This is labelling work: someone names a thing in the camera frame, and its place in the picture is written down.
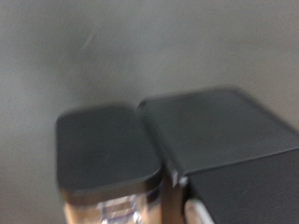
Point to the black Keurig coffee machine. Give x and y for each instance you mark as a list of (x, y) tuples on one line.
[(218, 140)]

